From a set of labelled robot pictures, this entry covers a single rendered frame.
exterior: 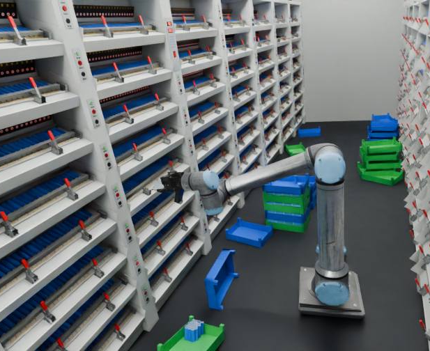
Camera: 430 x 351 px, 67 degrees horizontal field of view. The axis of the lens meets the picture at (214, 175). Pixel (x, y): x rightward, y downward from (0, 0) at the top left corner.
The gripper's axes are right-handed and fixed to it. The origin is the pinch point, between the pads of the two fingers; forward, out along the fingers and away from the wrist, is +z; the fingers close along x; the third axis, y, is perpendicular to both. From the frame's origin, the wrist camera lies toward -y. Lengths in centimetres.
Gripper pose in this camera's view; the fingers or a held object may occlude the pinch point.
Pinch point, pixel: (155, 189)
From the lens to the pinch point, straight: 174.1
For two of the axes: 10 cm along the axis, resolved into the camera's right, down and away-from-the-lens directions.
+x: -4.3, 4.0, -8.1
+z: -8.6, 0.9, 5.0
